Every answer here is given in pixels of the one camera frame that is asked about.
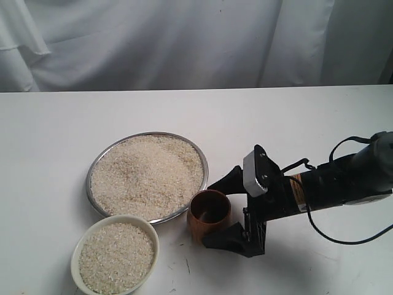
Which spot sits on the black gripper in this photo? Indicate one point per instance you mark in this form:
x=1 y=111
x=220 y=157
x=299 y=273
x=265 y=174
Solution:
x=277 y=203

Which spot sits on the brown wooden cup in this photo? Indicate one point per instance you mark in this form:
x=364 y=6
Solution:
x=209 y=211

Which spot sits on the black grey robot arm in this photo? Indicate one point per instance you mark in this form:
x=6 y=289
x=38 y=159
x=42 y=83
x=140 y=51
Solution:
x=365 y=176

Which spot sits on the rice in metal tray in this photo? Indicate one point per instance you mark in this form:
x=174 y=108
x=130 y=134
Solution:
x=147 y=175

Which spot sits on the white ceramic bowl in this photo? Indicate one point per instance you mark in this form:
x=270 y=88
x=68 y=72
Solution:
x=124 y=218

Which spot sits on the rice in white bowl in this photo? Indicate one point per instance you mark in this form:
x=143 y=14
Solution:
x=116 y=258

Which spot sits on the round metal tray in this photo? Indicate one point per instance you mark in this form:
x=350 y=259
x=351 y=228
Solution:
x=147 y=176

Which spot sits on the white backdrop curtain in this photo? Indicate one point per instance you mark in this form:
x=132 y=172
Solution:
x=158 y=45

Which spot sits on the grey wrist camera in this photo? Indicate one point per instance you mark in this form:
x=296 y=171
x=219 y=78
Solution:
x=254 y=182

